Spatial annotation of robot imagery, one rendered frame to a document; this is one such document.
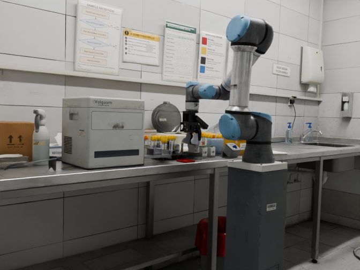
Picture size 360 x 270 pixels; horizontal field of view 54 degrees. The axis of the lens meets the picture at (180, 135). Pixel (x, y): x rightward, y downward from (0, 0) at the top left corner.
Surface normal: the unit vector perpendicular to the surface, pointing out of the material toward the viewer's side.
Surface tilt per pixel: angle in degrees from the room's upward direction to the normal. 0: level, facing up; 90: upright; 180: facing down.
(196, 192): 90
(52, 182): 90
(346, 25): 90
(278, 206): 90
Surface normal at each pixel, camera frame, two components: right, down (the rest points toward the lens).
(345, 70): -0.76, 0.01
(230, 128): -0.85, 0.14
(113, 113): 0.65, 0.06
